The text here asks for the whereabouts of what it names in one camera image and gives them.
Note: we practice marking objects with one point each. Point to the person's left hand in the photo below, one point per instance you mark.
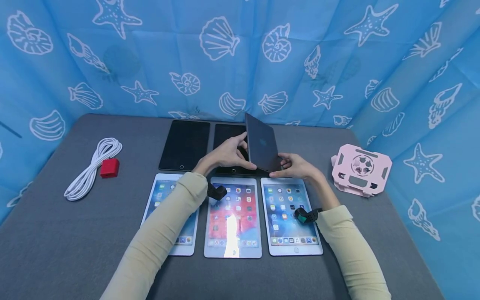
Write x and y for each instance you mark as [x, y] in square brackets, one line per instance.
[221, 157]

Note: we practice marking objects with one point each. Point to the person's right hand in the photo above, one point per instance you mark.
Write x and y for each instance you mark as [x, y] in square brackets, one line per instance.
[300, 168]

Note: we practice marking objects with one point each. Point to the person's left index finger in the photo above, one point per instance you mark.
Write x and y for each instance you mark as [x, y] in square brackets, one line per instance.
[236, 139]

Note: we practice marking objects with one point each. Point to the person's left fingers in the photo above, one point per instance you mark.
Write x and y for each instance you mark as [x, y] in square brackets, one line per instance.
[244, 146]

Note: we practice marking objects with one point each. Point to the person's right index finger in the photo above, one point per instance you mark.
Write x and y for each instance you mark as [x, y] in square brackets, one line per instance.
[287, 156]

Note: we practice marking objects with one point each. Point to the person's right fingers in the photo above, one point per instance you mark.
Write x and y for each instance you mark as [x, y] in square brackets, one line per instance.
[287, 164]

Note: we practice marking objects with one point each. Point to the person's right thumb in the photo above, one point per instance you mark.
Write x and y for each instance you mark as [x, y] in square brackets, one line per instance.
[282, 173]

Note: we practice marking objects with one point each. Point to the person's left thumb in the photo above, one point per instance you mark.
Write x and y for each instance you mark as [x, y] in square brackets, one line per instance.
[242, 163]

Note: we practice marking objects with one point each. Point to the dark grey tablet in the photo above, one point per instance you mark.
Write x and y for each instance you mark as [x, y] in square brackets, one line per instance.
[262, 143]

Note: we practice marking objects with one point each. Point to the person's left forearm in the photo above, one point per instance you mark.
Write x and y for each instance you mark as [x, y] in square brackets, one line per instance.
[165, 233]

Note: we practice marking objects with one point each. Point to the person's right forearm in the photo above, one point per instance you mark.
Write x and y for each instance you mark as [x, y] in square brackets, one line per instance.
[348, 246]

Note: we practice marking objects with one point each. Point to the black tablet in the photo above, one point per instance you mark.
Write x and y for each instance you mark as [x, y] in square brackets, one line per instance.
[227, 133]
[184, 145]

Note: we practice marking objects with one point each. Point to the black wrist band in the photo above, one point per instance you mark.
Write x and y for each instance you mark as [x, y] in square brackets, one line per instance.
[307, 215]
[216, 192]

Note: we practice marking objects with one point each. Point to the white tablet lit screen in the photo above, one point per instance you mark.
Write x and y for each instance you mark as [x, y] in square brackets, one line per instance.
[285, 225]
[234, 221]
[161, 196]

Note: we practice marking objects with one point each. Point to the pink tablet stand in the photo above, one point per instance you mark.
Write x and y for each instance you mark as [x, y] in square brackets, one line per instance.
[362, 168]

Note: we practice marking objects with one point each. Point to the red charger block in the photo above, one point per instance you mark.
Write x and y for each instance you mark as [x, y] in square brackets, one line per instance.
[109, 168]

